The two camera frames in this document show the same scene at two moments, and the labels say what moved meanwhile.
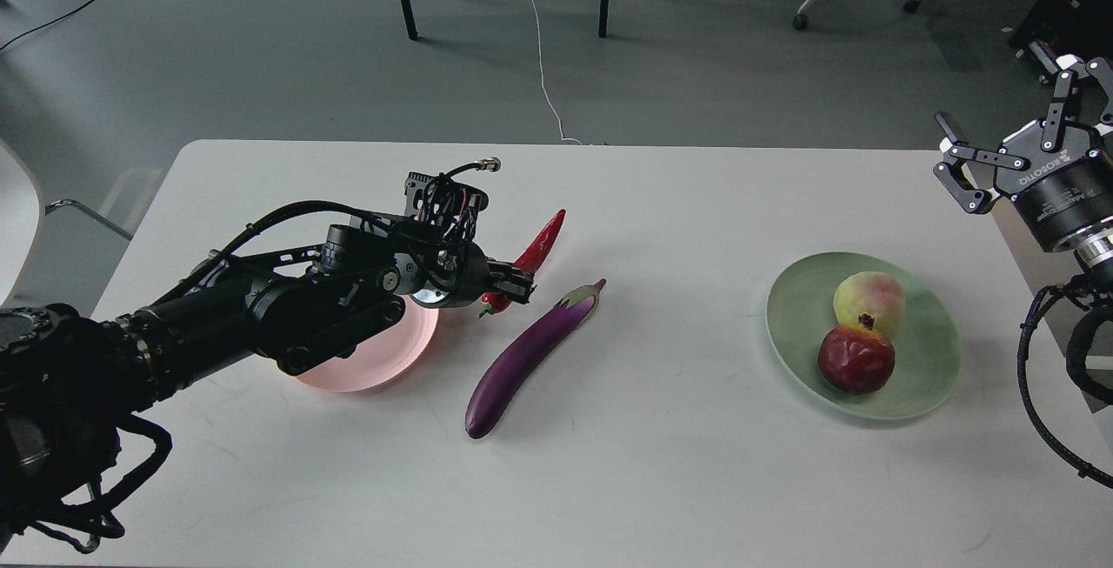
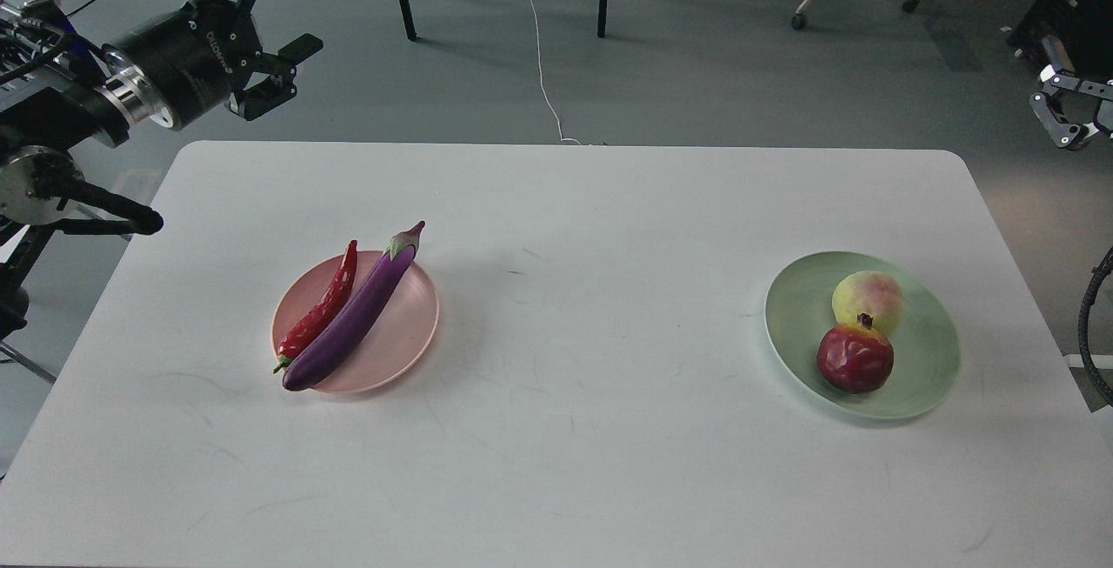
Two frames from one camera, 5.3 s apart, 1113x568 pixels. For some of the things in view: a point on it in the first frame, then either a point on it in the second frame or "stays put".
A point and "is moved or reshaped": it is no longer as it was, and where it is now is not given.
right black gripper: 1064,185 → 1058,75
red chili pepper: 529,260 is moved or reshaped
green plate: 927,344 stays put
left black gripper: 459,271 → 180,70
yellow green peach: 871,292 stays put
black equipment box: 1075,14 stays put
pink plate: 383,358 stays put
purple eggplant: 523,358 is moved or reshaped
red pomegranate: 856,359 stays put
